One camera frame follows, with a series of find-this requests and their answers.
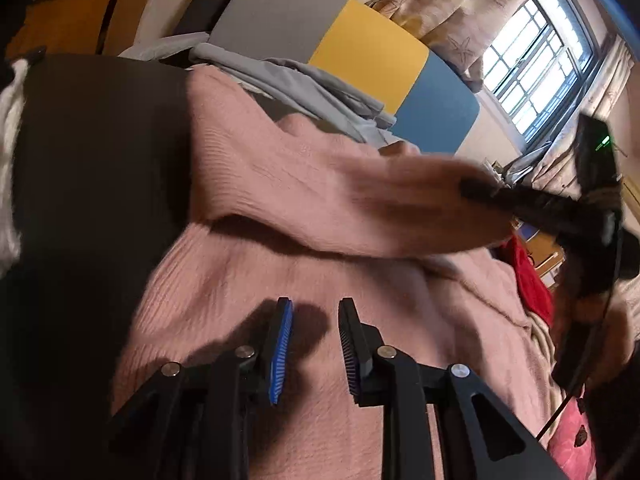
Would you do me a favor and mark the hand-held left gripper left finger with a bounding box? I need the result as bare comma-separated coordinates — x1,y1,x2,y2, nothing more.
107,297,296,480

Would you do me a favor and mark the barred window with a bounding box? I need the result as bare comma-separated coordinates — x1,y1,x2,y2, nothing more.
481,0,616,153

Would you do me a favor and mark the person's right hand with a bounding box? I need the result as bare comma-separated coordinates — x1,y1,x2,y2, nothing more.
582,285,640,393

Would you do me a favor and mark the beige knit blanket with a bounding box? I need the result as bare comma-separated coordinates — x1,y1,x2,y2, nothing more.
525,317,563,401

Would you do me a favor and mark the red cloth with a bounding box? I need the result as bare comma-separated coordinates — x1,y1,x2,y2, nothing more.
495,235,556,328

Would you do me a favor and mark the grey garment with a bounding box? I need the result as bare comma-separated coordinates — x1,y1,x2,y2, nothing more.
120,32,398,143

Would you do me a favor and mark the black cable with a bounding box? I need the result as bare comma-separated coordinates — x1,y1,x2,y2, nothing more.
536,232,626,441

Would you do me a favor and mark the white fluffy cloth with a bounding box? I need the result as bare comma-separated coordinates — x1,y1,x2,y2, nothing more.
0,59,32,276

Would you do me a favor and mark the wooden wardrobe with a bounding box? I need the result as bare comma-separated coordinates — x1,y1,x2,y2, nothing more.
6,0,168,58

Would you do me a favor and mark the pink garment with button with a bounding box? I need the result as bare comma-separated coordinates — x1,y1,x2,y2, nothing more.
546,395,598,480

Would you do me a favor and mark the grey yellow blue headboard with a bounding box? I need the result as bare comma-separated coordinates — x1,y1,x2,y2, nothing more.
172,0,482,156

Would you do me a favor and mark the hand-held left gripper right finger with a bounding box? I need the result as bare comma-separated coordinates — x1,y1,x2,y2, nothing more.
337,297,568,480

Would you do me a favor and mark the black cloth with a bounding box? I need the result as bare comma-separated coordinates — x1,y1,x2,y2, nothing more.
0,54,196,480

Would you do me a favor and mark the pink knit sweater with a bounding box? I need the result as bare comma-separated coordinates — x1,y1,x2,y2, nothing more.
111,66,583,480

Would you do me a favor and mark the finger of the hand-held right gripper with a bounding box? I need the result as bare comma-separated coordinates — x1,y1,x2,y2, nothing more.
459,176,576,247

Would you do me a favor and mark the beige patterned curtain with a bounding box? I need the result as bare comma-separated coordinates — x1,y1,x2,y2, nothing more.
367,0,640,186

